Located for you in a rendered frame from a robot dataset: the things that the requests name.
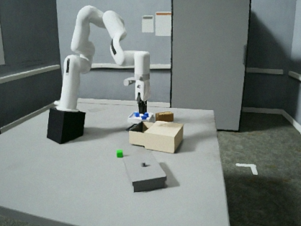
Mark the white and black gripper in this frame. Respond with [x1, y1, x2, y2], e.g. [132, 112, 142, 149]
[135, 79, 151, 114]

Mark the brown cardboard box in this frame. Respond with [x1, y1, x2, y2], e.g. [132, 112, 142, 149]
[156, 112, 174, 122]

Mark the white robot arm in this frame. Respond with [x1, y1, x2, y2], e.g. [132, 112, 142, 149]
[54, 6, 150, 112]

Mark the green block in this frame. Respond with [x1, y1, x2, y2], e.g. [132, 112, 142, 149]
[117, 150, 122, 158]

